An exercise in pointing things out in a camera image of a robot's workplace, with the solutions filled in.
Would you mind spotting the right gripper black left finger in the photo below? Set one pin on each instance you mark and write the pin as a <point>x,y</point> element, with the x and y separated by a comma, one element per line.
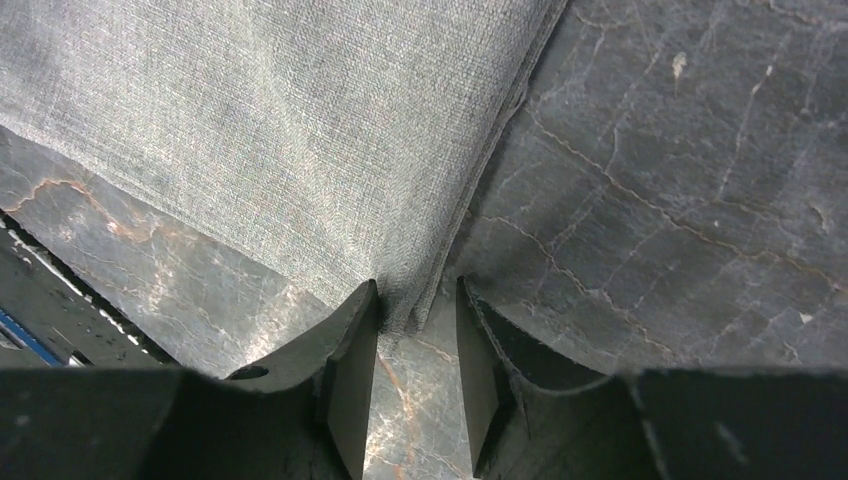
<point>300,412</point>

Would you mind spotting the grey cloth napkin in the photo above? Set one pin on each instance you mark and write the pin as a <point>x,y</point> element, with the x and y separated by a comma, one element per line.
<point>333,141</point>

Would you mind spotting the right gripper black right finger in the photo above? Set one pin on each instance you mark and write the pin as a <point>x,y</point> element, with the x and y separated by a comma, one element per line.
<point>533,413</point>

